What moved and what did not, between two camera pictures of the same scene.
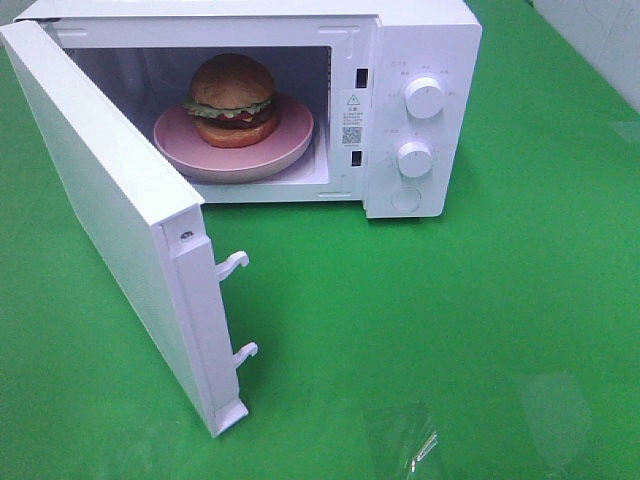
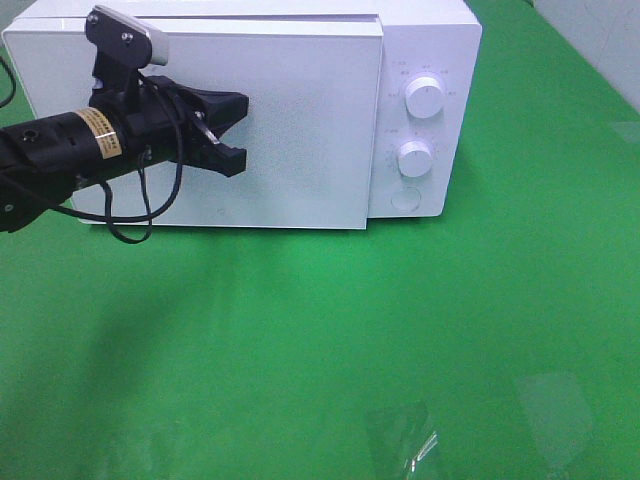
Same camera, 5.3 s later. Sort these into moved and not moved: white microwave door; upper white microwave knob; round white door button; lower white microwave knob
Moved: white microwave door
Not moved: lower white microwave knob; upper white microwave knob; round white door button
